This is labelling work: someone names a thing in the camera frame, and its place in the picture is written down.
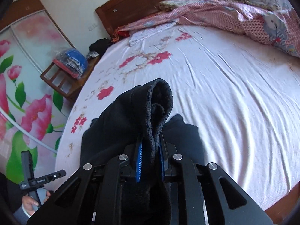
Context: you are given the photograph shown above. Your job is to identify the dark blue-black pants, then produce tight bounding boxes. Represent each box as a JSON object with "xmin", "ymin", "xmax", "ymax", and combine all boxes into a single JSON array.
[{"xmin": 80, "ymin": 79, "xmax": 204, "ymax": 224}]

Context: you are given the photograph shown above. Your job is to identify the person's left hand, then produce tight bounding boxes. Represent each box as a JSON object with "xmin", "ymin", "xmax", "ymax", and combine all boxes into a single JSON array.
[{"xmin": 22, "ymin": 190, "xmax": 51, "ymax": 216}]

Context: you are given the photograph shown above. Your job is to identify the white floral bed sheet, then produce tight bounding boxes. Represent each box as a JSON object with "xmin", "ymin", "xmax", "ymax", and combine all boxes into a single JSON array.
[{"xmin": 55, "ymin": 25, "xmax": 299, "ymax": 210}]

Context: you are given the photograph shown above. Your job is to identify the wooden bedside stool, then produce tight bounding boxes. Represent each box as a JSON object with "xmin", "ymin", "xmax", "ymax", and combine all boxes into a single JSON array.
[{"xmin": 40, "ymin": 56, "xmax": 100, "ymax": 103}]

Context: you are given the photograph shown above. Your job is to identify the blue bagged clothes bundle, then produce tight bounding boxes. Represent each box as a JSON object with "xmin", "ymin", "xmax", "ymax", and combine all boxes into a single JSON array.
[{"xmin": 52, "ymin": 48, "xmax": 89, "ymax": 79}]

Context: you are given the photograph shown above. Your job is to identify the black clothes pile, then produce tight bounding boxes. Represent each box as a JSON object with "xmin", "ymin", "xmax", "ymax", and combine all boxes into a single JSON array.
[{"xmin": 89, "ymin": 38, "xmax": 113, "ymax": 56}]

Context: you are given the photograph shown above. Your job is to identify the red pillow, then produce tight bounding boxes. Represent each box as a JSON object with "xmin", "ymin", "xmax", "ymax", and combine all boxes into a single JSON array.
[{"xmin": 117, "ymin": 31, "xmax": 130, "ymax": 38}]

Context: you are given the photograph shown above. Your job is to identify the pink checked quilt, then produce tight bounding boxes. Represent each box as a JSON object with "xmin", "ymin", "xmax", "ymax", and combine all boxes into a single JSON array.
[{"xmin": 118, "ymin": 0, "xmax": 299, "ymax": 57}]

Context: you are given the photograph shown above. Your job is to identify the red-brown wooden headboard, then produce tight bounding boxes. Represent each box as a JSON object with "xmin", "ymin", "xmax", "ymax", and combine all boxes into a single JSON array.
[{"xmin": 94, "ymin": 0, "xmax": 216, "ymax": 39}]

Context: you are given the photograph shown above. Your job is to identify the white wall switch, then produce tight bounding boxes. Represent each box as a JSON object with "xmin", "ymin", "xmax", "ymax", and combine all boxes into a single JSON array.
[{"xmin": 88, "ymin": 23, "xmax": 97, "ymax": 31}]

